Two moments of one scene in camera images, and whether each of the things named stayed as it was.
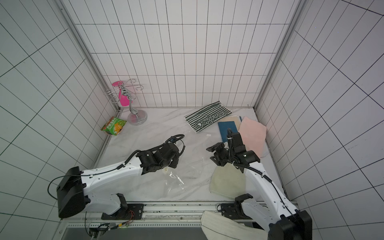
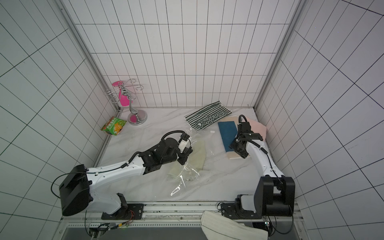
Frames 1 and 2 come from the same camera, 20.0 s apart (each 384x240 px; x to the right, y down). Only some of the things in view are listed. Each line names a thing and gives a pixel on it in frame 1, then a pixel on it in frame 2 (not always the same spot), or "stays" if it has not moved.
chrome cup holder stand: [136, 117] stays
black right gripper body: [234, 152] -> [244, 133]
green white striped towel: [206, 115] stays
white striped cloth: [215, 226] stays
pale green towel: [228, 180] -> [195, 161]
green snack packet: [114, 126] stays
